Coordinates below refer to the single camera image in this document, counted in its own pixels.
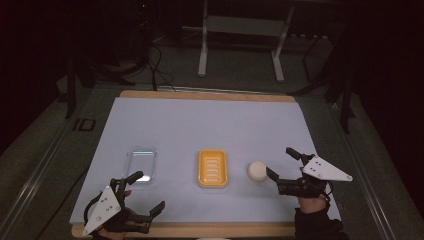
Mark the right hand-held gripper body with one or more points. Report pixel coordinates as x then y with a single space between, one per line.
325 170

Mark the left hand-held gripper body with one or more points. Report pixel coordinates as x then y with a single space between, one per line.
104 207

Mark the clear plastic tray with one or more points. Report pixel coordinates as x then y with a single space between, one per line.
140 163

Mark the round white soap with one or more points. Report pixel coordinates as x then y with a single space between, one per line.
257 171

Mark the yellow soap dish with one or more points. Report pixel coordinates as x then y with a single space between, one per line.
212 168

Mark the person's left hand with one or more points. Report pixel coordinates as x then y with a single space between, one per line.
114 234

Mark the person's right hand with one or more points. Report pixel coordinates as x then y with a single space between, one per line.
311 204

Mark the white object at table edge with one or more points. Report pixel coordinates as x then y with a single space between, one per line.
213 238

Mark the black stand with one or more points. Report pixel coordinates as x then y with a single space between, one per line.
340 86
75 83

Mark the light blue mat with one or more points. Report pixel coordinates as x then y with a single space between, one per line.
206 126

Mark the metal floor rail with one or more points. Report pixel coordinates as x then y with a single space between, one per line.
363 173
36 176

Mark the white metal frame stand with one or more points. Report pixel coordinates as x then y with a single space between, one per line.
243 26

